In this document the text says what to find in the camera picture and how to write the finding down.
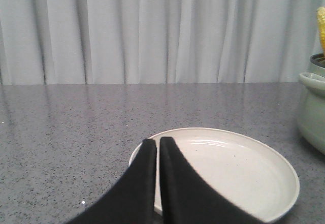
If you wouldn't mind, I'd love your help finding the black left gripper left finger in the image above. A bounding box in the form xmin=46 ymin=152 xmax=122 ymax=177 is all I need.
xmin=69 ymin=139 xmax=157 ymax=223

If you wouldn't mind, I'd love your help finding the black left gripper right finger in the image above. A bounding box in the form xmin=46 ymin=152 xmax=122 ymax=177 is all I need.
xmin=159 ymin=137 xmax=262 ymax=223

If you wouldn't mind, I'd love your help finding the pale speckled corn cob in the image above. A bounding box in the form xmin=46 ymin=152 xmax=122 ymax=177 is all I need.
xmin=316 ymin=7 xmax=325 ymax=54

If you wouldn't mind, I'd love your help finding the white round plate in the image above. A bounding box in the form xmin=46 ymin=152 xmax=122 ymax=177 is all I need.
xmin=128 ymin=127 xmax=300 ymax=223

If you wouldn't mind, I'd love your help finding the green electric cooking pot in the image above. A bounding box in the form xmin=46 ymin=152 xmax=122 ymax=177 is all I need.
xmin=297 ymin=53 xmax=324 ymax=153

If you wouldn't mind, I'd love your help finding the white pleated curtain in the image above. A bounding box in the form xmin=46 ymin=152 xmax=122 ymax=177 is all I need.
xmin=1 ymin=0 xmax=324 ymax=85

